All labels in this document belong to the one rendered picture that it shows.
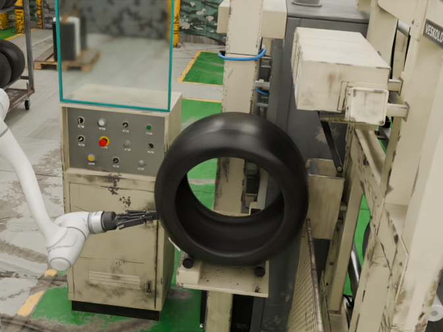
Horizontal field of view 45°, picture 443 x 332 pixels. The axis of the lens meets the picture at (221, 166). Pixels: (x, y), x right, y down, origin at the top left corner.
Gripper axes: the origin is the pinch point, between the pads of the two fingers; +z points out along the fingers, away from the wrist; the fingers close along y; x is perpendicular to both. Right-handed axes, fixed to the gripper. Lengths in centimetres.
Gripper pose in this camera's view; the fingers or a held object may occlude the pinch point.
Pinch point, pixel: (154, 215)
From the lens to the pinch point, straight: 214.8
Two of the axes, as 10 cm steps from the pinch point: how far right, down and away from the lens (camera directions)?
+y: 0.9, -3.9, 9.2
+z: 9.8, -1.3, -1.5
